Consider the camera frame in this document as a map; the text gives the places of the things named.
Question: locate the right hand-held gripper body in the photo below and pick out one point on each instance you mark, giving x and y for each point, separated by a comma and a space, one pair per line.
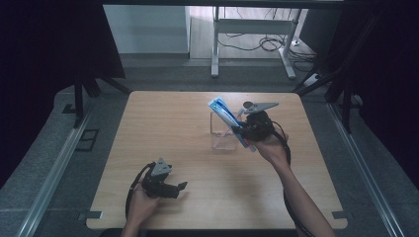
260, 126

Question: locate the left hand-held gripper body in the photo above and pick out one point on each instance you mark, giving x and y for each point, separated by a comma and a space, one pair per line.
158, 184

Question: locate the clear plastic box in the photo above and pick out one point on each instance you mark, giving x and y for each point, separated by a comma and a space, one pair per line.
221, 136

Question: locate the blue and white toothpaste tube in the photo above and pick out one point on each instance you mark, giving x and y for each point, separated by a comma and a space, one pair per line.
222, 110

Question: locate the person's right hand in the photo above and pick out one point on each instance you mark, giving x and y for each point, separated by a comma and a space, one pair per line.
275, 149

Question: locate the person's left hand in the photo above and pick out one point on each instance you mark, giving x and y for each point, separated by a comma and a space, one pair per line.
140, 205

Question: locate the black metal stand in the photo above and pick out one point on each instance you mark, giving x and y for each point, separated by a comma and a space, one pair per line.
78, 98
346, 98

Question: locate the dark curtain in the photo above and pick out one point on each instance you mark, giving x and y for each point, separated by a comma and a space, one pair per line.
388, 82
39, 65

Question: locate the black floor socket frame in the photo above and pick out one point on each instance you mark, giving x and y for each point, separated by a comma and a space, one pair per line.
87, 140

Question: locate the white desk frame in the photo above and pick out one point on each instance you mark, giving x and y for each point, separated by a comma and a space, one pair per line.
253, 25

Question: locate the aluminium rail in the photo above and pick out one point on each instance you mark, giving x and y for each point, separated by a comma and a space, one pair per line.
362, 171
52, 174

